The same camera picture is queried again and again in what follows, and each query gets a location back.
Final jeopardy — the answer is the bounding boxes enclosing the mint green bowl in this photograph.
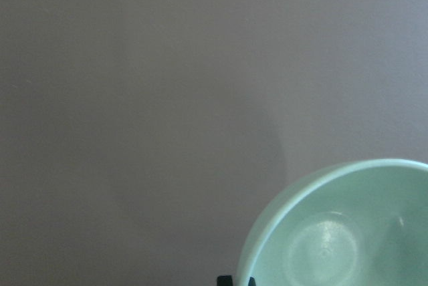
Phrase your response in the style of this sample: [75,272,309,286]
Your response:
[235,159,427,285]

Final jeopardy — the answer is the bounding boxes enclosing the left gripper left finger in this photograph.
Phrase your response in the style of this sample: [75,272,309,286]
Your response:
[216,275,233,286]

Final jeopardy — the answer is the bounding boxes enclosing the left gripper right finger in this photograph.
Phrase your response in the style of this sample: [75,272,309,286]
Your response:
[247,277,256,286]

